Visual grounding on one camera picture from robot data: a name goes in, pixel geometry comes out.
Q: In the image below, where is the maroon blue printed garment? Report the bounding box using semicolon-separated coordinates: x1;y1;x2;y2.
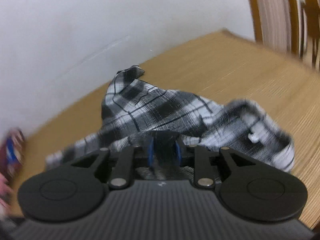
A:
1;128;25;181

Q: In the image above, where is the black white plaid shirt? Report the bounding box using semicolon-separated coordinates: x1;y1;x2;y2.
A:
46;66;295;172

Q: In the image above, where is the wooden chair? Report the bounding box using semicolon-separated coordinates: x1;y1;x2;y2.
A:
249;0;319;69

